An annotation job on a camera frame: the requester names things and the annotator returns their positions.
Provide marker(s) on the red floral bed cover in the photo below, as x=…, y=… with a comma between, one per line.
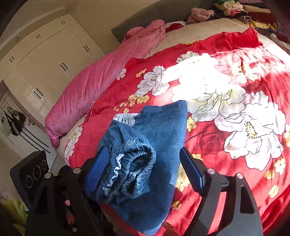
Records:
x=227, y=94

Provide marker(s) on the cream wardrobe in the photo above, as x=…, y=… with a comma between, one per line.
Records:
x=41, y=58

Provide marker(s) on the left hand painted nails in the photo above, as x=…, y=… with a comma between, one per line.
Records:
x=69, y=215

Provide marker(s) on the dark red pillow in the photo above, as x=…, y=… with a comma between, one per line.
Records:
x=174, y=25

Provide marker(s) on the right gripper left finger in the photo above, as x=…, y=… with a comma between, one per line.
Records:
x=47, y=213

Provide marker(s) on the blue denim pants lace trim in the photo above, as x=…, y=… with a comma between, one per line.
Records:
x=137, y=171

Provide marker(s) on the black bags on door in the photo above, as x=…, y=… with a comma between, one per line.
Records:
x=16, y=121

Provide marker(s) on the stack of folded clothes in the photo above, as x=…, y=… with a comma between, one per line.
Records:
x=253, y=14

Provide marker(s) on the pink quilt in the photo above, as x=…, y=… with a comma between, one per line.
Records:
x=92, y=81

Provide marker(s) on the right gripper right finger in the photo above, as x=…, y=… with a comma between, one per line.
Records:
x=227, y=207

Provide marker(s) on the pink crumpled garment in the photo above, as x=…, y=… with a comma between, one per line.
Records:
x=199, y=15

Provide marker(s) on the beige bed sheet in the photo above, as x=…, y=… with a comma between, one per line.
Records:
x=203, y=30

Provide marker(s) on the dark grey headboard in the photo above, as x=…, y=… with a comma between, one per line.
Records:
x=166, y=10

